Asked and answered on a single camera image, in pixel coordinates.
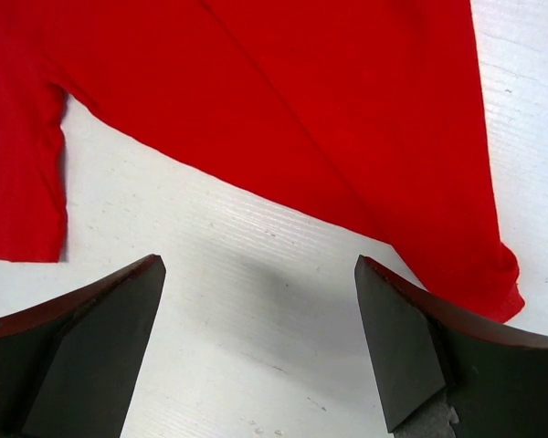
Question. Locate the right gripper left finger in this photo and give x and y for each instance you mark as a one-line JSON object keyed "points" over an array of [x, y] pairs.
{"points": [[68, 366]]}

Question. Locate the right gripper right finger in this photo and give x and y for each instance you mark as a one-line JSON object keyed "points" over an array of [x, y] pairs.
{"points": [[443, 371]]}

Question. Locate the red t-shirt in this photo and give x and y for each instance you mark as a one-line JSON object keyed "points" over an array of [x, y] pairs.
{"points": [[364, 114]]}

